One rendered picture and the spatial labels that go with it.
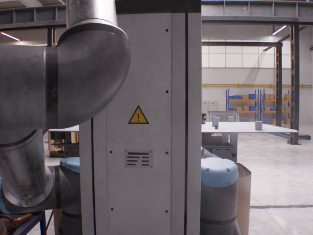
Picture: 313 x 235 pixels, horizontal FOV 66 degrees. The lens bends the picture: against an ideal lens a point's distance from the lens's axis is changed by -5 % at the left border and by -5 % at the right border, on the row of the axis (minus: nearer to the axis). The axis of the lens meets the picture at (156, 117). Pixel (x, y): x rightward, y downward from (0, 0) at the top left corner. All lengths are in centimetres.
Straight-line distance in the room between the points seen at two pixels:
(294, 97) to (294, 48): 190
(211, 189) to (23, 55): 66
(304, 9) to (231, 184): 1052
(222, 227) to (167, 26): 63
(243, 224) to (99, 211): 111
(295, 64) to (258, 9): 258
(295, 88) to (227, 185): 1022
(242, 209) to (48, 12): 1037
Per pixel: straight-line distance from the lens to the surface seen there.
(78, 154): 162
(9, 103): 33
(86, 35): 37
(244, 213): 167
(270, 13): 1058
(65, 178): 89
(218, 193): 83
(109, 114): 70
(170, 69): 68
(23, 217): 151
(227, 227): 89
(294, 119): 1094
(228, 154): 155
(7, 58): 34
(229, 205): 86
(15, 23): 1140
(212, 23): 1053
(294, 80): 1098
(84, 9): 43
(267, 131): 143
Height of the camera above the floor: 149
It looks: 2 degrees down
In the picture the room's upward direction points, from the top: straight up
